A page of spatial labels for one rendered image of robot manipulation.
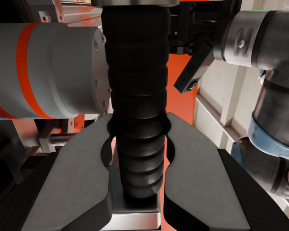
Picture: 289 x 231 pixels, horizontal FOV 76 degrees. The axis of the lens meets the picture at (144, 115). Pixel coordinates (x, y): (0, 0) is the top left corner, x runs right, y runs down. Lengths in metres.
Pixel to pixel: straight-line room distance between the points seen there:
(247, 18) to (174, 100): 0.54
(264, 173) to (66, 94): 0.57
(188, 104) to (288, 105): 0.56
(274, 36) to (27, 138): 0.41
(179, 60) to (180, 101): 0.18
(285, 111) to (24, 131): 0.41
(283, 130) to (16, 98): 0.35
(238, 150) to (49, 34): 0.59
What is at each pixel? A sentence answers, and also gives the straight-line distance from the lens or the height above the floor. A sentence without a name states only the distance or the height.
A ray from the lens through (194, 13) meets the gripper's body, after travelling 0.35.
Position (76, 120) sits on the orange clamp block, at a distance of 0.60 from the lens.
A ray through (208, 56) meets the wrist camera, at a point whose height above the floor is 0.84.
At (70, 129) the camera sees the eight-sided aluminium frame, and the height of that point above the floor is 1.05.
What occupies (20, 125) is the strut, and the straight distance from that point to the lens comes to 0.38.
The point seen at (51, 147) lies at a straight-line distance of 0.43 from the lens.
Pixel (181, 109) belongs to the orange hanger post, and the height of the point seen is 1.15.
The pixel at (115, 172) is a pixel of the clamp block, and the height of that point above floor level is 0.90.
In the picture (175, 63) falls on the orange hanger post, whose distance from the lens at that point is 0.74.
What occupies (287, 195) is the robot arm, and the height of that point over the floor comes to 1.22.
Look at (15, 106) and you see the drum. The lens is 0.29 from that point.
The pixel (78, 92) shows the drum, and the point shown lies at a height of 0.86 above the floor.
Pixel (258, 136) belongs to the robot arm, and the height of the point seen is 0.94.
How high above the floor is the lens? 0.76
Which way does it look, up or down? 30 degrees up
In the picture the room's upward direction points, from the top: 179 degrees clockwise
